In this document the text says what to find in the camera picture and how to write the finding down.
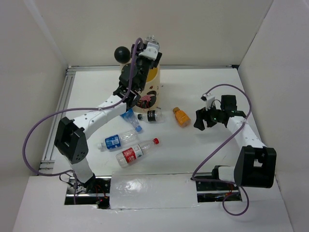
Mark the black label small bottle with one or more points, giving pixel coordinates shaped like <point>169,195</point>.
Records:
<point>151,116</point>

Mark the orange juice bottle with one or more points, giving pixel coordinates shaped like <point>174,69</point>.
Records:
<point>181,117</point>

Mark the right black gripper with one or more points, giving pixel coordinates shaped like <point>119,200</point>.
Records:
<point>202,114</point>

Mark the light-blue label bottle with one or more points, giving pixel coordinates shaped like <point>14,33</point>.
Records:
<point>131,118</point>

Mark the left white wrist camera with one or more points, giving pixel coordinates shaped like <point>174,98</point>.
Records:
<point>151,51</point>

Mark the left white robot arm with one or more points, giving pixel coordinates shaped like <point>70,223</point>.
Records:
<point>72,134</point>

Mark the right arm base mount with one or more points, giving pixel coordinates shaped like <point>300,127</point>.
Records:
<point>209,191</point>

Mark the clear bottle white cap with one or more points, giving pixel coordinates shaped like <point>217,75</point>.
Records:
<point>151,39</point>

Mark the dark-blue label bottle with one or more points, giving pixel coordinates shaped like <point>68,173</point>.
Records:
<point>118,140</point>

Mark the red label red-cap bottle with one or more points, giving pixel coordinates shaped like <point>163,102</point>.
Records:
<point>132,154</point>

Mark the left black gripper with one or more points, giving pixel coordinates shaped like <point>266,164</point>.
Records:
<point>152,65</point>

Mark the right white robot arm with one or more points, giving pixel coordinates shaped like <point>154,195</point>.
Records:
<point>255,166</point>

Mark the cream panda-ear bin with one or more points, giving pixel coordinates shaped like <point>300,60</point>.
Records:
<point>141,102</point>

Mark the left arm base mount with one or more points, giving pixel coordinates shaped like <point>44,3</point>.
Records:
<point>98,195</point>

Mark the aluminium frame rail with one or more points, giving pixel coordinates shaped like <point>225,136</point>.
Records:
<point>180,150</point>

